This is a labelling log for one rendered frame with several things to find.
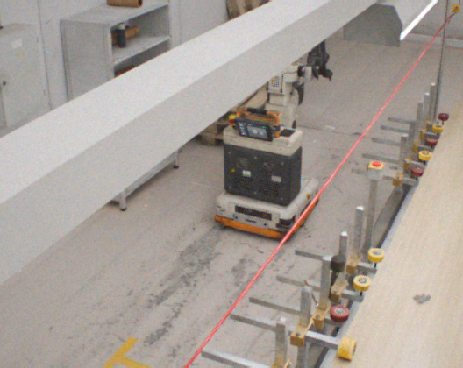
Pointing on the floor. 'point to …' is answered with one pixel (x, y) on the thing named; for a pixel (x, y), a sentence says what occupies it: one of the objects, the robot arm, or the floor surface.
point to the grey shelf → (103, 23)
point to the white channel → (135, 125)
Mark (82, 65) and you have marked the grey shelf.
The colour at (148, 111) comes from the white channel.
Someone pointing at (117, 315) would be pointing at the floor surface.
